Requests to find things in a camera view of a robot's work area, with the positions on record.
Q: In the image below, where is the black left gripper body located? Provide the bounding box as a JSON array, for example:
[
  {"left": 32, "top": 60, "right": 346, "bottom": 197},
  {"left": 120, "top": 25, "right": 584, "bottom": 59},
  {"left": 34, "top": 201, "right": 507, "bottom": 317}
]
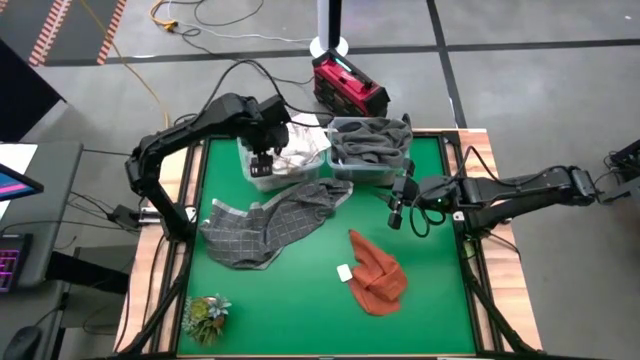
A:
[{"left": 248, "top": 94, "right": 292, "bottom": 157}]

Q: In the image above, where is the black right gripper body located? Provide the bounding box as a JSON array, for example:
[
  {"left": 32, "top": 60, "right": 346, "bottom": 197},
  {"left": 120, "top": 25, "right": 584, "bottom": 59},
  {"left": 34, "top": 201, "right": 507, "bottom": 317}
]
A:
[{"left": 391, "top": 172, "right": 421, "bottom": 211}]

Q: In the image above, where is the dark grey waffle towel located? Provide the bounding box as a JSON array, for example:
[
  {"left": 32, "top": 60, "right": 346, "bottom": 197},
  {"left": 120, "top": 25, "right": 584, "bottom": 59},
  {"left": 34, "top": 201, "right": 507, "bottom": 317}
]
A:
[{"left": 329, "top": 116, "right": 414, "bottom": 170}]

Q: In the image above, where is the grey checked towel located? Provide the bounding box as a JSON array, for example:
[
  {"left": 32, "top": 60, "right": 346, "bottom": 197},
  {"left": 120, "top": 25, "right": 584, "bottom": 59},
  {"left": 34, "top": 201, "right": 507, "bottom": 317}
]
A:
[{"left": 198, "top": 177, "right": 355, "bottom": 271}]

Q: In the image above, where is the clear plastic bin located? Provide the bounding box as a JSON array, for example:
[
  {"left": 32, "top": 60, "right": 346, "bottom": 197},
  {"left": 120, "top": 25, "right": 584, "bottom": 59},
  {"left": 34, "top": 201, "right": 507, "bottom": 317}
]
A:
[
  {"left": 325, "top": 116, "right": 415, "bottom": 187},
  {"left": 236, "top": 127, "right": 334, "bottom": 194}
]

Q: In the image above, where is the orange towel with white label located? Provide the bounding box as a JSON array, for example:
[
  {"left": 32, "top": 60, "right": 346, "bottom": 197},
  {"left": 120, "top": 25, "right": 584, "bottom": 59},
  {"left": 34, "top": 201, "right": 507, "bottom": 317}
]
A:
[{"left": 335, "top": 228, "right": 409, "bottom": 317}]

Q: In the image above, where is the red and black tool box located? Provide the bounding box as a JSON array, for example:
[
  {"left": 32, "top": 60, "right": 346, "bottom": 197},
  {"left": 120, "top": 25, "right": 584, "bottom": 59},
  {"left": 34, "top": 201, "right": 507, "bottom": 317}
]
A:
[{"left": 311, "top": 48, "right": 392, "bottom": 119}]

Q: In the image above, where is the white and black floor stand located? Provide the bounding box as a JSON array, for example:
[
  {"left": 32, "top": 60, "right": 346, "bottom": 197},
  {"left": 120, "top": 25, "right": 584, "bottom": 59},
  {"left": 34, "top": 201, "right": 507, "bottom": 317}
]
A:
[{"left": 308, "top": 0, "right": 350, "bottom": 59}]

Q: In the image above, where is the black power adapter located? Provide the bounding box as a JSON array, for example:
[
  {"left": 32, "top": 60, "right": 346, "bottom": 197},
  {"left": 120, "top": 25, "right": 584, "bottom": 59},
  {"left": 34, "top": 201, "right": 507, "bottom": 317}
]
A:
[{"left": 110, "top": 203, "right": 146, "bottom": 231}]

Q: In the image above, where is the artificial succulent plant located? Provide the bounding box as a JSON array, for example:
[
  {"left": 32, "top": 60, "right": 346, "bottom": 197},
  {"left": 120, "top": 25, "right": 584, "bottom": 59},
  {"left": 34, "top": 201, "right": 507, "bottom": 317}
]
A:
[{"left": 180, "top": 293, "right": 234, "bottom": 347}]

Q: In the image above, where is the grey desk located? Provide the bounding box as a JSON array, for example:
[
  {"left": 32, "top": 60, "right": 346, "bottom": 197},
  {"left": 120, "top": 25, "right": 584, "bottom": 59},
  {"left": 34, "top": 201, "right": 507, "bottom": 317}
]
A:
[{"left": 0, "top": 141, "right": 85, "bottom": 360}]

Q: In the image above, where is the dark mat with orange stripes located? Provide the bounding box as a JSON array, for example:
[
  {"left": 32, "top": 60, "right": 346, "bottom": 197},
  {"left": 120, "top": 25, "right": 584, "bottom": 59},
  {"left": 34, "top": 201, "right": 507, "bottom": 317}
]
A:
[{"left": 0, "top": 0, "right": 129, "bottom": 67}]

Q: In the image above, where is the white paper sheet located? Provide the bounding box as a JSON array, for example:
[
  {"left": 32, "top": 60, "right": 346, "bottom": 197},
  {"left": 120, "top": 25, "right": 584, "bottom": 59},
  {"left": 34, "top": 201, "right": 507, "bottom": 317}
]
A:
[{"left": 0, "top": 143, "right": 39, "bottom": 175}]

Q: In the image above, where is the computer monitor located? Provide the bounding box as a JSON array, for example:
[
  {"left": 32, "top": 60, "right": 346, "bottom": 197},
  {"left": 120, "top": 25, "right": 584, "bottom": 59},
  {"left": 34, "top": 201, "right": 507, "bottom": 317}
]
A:
[{"left": 0, "top": 162, "right": 45, "bottom": 203}]

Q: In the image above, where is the black panel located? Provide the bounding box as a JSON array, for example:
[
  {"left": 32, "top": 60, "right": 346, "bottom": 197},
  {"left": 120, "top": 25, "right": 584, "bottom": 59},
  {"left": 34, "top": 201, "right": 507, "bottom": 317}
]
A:
[{"left": 0, "top": 38, "right": 69, "bottom": 144}]

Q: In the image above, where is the backlit keyboard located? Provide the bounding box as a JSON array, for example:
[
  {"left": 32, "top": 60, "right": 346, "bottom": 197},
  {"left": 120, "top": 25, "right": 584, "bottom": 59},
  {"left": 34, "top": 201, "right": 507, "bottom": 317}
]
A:
[{"left": 0, "top": 232, "right": 34, "bottom": 294}]

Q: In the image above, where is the black computer mouse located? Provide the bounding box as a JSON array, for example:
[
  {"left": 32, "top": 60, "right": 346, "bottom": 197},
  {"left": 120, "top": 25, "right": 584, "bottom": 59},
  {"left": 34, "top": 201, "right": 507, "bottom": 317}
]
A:
[{"left": 2, "top": 324, "right": 44, "bottom": 360}]

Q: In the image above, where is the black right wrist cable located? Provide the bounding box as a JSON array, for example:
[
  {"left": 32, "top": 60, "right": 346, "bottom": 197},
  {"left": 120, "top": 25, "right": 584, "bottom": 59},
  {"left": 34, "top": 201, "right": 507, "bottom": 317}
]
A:
[{"left": 408, "top": 197, "right": 449, "bottom": 239}]

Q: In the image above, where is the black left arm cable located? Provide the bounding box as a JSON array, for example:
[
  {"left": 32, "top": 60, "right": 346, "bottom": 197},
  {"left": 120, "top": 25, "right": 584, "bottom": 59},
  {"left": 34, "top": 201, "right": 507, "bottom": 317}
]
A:
[{"left": 197, "top": 58, "right": 335, "bottom": 126}]

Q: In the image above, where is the white floor cable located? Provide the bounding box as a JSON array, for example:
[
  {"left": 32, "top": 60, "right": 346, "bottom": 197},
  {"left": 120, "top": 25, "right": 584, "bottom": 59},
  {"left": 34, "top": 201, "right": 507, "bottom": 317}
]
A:
[{"left": 167, "top": 0, "right": 321, "bottom": 45}]

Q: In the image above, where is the black table frame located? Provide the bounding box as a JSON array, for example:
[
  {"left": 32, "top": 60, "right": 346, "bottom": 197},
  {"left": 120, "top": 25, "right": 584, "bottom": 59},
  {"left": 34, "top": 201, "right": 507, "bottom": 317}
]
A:
[{"left": 169, "top": 130, "right": 484, "bottom": 358}]

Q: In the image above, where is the black floor cable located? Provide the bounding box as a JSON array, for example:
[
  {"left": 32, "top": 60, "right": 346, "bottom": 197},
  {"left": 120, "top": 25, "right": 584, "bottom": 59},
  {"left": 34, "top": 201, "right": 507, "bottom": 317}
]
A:
[{"left": 192, "top": 0, "right": 266, "bottom": 28}]

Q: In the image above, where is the black frame strut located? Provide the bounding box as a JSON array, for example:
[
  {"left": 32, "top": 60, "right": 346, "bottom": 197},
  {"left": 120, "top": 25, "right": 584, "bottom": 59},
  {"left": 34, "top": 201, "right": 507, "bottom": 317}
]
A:
[
  {"left": 459, "top": 244, "right": 539, "bottom": 354},
  {"left": 115, "top": 239, "right": 196, "bottom": 357}
]

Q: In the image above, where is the yellow cable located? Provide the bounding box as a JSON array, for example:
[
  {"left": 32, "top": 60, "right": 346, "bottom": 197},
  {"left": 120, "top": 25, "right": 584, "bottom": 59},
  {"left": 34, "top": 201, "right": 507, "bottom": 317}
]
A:
[{"left": 78, "top": 0, "right": 179, "bottom": 129}]

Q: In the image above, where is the black device with cables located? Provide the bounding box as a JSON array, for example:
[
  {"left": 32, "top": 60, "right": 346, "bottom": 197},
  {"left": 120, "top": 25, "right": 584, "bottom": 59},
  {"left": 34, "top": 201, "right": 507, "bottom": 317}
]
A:
[{"left": 597, "top": 138, "right": 640, "bottom": 207}]

